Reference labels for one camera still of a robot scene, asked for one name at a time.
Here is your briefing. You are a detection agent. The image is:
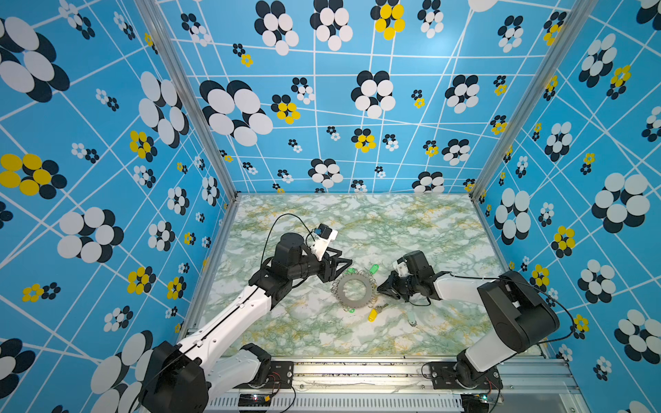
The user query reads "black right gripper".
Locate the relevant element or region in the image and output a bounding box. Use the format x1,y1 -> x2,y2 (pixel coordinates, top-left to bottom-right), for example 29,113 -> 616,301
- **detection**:
375,271 -> 420,301

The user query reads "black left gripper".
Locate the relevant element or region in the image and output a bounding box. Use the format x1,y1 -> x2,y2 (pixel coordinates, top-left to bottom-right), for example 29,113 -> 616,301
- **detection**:
288,247 -> 352,283

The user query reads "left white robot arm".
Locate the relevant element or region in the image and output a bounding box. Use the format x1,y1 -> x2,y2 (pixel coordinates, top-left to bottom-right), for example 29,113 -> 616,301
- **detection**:
128,225 -> 352,412

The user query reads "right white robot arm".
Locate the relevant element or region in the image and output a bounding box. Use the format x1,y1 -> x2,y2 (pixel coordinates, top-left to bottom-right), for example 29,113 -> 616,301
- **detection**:
377,251 -> 560,389

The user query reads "yellow key tag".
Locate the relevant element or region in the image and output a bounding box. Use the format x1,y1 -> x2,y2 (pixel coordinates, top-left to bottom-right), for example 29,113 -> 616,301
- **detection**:
368,309 -> 378,323

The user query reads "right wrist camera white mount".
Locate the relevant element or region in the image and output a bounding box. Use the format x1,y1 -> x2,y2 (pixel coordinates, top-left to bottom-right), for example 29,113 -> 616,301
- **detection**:
394,261 -> 409,276

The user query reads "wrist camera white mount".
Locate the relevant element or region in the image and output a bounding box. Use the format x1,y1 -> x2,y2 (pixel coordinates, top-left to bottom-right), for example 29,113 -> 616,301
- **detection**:
394,261 -> 409,276
311,224 -> 338,261

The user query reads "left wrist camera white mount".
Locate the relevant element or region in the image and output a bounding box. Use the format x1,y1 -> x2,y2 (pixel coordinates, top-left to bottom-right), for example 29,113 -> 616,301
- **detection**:
311,224 -> 338,261

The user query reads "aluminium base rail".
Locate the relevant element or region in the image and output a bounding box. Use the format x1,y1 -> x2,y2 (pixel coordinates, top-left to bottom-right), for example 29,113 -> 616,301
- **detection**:
138,355 -> 590,413

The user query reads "aluminium corner post left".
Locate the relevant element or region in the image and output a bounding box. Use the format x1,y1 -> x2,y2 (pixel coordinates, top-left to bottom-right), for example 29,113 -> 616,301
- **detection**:
135,0 -> 238,204

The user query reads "aluminium corner post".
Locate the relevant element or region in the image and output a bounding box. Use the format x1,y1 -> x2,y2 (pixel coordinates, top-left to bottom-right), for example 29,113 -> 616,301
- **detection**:
471,0 -> 600,200
135,0 -> 238,204

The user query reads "aluminium corner post right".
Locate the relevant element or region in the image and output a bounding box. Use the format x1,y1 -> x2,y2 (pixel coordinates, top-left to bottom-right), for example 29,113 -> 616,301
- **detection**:
471,0 -> 600,200

